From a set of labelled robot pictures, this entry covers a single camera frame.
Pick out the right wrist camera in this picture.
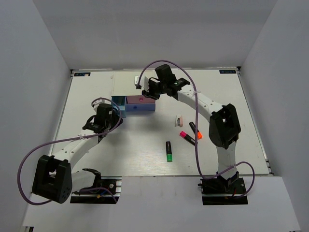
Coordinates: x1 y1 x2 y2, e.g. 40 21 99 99
134 75 149 92

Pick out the pink highlighter black body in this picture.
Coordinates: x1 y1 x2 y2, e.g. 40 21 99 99
179 131 195 145

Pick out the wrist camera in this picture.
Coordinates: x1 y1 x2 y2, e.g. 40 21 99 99
134 75 149 92
91 97 106 112

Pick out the green highlighter black body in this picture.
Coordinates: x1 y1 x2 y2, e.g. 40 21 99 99
166 141 173 162

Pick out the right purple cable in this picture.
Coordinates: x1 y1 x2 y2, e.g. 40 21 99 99
139 59 255 199

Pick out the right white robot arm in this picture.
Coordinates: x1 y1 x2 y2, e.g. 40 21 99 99
135 64 241 193

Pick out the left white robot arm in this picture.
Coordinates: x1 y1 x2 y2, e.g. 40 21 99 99
32 103 123 203

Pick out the dark blue drawer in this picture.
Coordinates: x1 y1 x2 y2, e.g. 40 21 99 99
125 103 155 112

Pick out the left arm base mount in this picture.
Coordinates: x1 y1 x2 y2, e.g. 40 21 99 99
70 168 122 204

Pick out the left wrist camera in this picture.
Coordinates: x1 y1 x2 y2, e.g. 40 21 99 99
91 97 106 112

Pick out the white drawer organizer cabinet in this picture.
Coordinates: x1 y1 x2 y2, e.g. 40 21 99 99
111 70 142 96

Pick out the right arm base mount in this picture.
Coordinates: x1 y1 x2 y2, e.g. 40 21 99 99
197 178 248 205

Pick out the pink drawer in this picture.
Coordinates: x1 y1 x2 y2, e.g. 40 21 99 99
126 95 155 104

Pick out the light blue drawer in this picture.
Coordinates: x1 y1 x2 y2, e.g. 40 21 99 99
112 96 126 118

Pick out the orange highlighter black body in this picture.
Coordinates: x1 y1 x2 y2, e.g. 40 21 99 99
189 122 203 140

